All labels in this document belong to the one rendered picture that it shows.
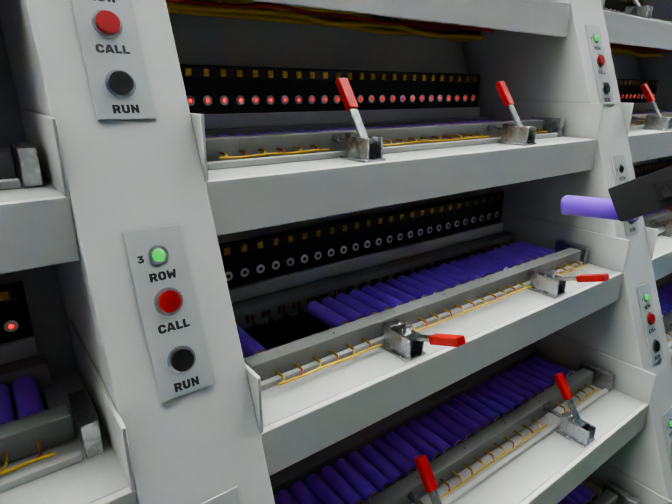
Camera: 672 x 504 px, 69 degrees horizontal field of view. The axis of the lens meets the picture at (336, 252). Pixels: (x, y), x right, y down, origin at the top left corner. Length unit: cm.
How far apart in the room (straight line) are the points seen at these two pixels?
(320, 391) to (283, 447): 6
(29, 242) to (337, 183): 25
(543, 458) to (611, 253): 32
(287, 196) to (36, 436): 26
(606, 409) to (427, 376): 39
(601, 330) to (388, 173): 50
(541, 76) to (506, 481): 59
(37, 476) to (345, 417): 24
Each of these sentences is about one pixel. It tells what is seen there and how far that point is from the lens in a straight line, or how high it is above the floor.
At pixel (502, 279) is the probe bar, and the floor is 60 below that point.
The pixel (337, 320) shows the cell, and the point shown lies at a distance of 53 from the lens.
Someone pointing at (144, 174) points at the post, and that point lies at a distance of 38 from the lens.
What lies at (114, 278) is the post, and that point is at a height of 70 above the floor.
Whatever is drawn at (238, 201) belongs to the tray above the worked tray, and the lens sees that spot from 41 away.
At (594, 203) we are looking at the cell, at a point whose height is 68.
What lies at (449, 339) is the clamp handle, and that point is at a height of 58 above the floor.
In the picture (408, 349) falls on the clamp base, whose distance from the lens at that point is 50.
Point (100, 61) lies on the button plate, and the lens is 40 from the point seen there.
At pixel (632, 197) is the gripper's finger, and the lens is 47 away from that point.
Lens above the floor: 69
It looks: 2 degrees down
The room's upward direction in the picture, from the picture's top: 12 degrees counter-clockwise
